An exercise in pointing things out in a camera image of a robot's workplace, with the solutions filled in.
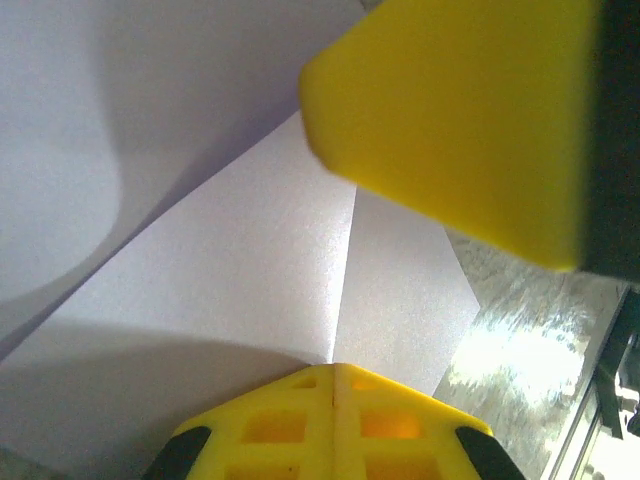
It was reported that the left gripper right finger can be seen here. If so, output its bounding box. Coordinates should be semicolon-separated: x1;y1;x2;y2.
334;362;522;480

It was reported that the purple paper sheet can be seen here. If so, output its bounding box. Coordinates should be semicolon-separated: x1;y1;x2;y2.
0;0;482;480

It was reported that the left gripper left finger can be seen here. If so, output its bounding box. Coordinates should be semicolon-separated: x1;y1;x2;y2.
142;363;336;480

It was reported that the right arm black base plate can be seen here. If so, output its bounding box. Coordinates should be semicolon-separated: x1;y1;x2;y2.
594;287;640;441

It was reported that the aluminium mounting rail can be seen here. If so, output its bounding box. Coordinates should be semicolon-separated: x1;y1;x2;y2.
542;284;640;480

